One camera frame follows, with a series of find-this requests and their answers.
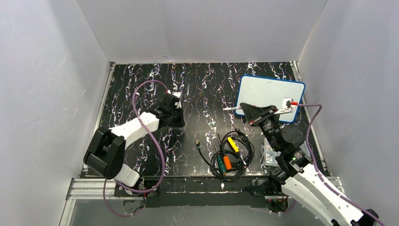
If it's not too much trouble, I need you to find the blue framed whiteboard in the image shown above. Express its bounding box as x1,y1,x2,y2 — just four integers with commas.
236,74,306,109

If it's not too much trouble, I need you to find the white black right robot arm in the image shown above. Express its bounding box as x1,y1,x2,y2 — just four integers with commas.
240,99,383,226

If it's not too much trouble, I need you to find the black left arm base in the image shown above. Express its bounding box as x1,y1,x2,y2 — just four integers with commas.
115,177,164,217

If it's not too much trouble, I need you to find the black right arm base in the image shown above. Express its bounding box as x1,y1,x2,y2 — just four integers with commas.
244,178,296,215

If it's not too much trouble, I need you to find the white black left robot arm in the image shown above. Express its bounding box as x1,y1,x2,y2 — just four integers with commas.
83,92,184,188

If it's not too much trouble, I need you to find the clear plastic screw box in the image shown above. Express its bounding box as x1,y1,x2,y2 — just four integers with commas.
261,138,310,167

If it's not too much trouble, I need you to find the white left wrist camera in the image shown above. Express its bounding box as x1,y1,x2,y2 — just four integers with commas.
167,90,182,109

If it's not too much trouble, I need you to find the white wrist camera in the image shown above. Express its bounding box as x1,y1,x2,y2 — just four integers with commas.
167,90,182,109
274,98,299,114

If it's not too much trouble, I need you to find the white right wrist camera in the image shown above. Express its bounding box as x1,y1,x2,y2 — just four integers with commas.
274,98,299,114

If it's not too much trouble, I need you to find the yellow handled screwdriver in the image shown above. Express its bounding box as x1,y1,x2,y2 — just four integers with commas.
227,137,247,166

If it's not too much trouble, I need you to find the coiled black cable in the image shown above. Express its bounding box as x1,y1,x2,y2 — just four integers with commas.
195,128,255,181

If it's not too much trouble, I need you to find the green handled screwdriver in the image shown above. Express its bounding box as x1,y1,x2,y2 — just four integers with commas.
214,145,227,176

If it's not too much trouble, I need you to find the orange handled screwdriver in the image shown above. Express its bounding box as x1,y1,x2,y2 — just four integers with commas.
217,133,232,175

